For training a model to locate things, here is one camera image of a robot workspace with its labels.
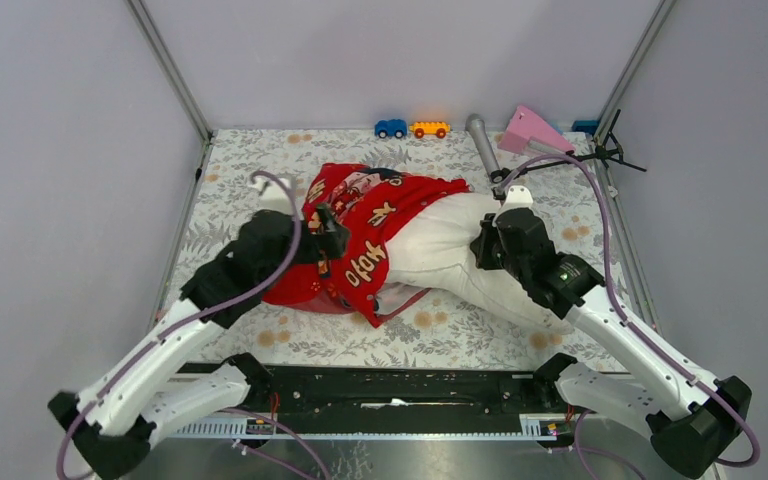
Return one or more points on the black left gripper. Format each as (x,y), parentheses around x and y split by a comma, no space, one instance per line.
(331,244)

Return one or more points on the slotted aluminium rail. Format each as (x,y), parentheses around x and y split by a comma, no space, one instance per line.
(380,426)

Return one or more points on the aluminium frame post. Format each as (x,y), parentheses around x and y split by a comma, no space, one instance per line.
(149,29)
(644,44)

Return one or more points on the yellow toy car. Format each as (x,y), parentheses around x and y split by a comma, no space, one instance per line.
(422,129)

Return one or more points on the black tripod stand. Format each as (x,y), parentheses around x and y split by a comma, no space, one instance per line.
(606,149)

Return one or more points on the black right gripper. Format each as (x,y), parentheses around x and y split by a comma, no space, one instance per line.
(481,245)

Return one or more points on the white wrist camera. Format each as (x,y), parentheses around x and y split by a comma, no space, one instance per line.
(514,197)
(272,197)

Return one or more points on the floral fern print sheet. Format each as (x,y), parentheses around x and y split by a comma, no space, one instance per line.
(440,330)

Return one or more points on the left aluminium frame post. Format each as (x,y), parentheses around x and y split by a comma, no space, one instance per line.
(149,29)

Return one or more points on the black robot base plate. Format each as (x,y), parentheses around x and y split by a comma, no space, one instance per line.
(308,391)

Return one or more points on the white pillow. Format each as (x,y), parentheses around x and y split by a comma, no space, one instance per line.
(432,251)

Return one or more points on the red cartoon print pillowcase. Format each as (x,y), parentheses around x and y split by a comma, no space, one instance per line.
(374,204)

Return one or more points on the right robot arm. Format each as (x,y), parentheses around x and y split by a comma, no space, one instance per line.
(688,414)

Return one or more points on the blue block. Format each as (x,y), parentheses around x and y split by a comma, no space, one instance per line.
(585,126)

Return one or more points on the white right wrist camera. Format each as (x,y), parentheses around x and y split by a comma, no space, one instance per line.
(514,197)

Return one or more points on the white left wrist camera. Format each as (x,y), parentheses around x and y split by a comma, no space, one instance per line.
(272,197)

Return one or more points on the blue toy car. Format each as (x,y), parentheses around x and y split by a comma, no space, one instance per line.
(391,128)

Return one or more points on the pink wedge block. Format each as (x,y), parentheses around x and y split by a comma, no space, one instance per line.
(528,131)

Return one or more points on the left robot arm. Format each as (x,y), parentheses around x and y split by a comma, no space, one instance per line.
(116,421)

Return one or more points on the right aluminium frame post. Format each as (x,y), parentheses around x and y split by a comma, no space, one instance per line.
(644,44)

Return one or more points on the silver microphone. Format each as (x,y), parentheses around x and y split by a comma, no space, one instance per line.
(475,127)

